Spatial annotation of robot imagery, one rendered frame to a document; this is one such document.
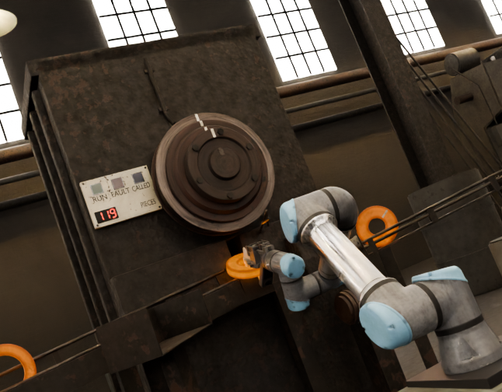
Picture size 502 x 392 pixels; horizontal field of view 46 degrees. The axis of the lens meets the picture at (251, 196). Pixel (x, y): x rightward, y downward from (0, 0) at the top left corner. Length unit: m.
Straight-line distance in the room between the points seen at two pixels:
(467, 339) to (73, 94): 1.65
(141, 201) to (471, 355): 1.32
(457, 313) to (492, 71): 8.58
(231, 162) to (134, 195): 0.39
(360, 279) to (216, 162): 0.87
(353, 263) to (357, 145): 8.89
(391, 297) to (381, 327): 0.07
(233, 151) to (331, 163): 7.80
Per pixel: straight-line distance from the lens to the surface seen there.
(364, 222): 2.32
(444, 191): 4.68
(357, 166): 10.21
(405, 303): 1.40
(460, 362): 1.47
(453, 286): 1.46
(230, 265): 2.20
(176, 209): 2.16
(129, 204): 2.26
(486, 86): 9.90
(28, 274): 8.22
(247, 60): 2.68
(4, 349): 2.04
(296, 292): 1.97
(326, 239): 1.57
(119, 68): 2.49
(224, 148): 2.19
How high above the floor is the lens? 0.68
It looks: 8 degrees up
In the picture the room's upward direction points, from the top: 21 degrees counter-clockwise
